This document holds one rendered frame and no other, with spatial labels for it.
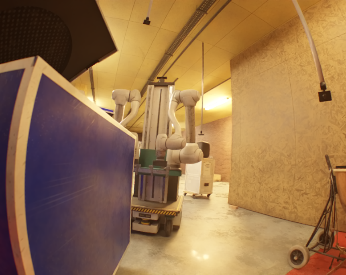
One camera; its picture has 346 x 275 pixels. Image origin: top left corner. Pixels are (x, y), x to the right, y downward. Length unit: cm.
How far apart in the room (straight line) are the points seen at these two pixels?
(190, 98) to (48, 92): 155
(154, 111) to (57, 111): 189
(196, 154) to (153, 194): 75
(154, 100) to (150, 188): 108
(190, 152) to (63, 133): 146
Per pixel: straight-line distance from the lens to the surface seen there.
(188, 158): 178
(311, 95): 282
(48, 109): 39
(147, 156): 208
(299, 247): 155
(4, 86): 41
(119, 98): 198
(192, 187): 434
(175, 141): 154
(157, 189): 216
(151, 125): 220
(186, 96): 183
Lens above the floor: 80
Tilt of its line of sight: 8 degrees up
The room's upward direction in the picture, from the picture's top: 4 degrees clockwise
